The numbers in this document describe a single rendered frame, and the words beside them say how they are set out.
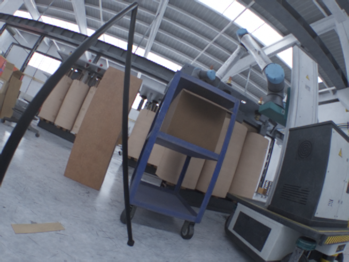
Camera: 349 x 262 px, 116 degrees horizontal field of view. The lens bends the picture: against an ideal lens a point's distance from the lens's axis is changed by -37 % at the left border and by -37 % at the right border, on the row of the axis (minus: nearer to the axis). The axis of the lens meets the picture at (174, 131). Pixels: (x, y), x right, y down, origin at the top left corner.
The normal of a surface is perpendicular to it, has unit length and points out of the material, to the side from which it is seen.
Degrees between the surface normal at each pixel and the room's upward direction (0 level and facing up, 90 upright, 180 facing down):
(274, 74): 94
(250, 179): 90
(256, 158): 90
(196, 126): 90
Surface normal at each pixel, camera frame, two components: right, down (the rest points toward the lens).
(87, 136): 0.29, -0.06
